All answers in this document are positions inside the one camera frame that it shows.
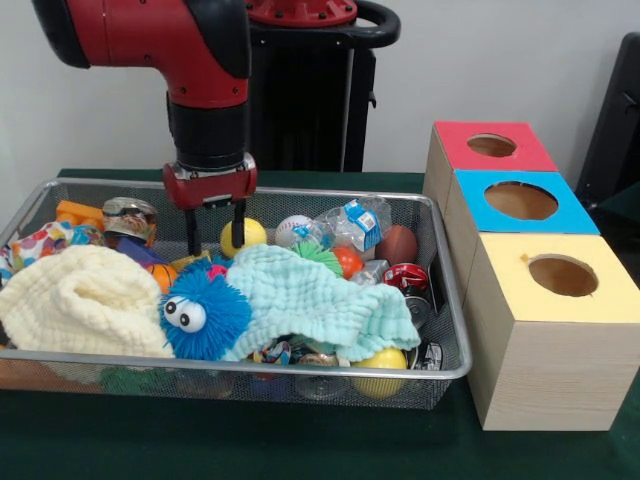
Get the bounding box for brown toy football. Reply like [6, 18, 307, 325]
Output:
[375, 225, 419, 267]

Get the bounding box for cream knitted cloth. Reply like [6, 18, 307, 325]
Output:
[0, 245, 177, 359]

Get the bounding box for yellow ball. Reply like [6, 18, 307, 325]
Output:
[352, 346, 409, 397]
[220, 218, 269, 259]

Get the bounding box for mint green cloth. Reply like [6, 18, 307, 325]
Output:
[225, 245, 422, 363]

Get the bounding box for clear mesh bin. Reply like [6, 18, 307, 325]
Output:
[0, 180, 472, 407]

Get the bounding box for green spiky ball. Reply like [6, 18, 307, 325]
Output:
[292, 240, 344, 279]

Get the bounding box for white baseball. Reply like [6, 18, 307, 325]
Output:
[274, 215, 313, 250]

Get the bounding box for blue spiky ball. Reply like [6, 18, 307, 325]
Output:
[159, 258, 254, 362]

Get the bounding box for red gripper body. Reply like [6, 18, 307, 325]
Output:
[162, 152, 259, 212]

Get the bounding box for red soda can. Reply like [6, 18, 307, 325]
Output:
[382, 263, 431, 299]

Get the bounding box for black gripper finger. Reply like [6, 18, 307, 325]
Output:
[231, 199, 248, 250]
[184, 207, 200, 258]

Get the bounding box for colourful patterned cloth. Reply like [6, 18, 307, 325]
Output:
[0, 220, 103, 283]

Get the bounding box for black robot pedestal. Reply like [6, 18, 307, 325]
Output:
[245, 0, 401, 171]

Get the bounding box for dark green table cloth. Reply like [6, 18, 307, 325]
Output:
[0, 168, 640, 480]

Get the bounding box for wooden box with three holes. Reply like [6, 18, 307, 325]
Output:
[423, 121, 640, 433]

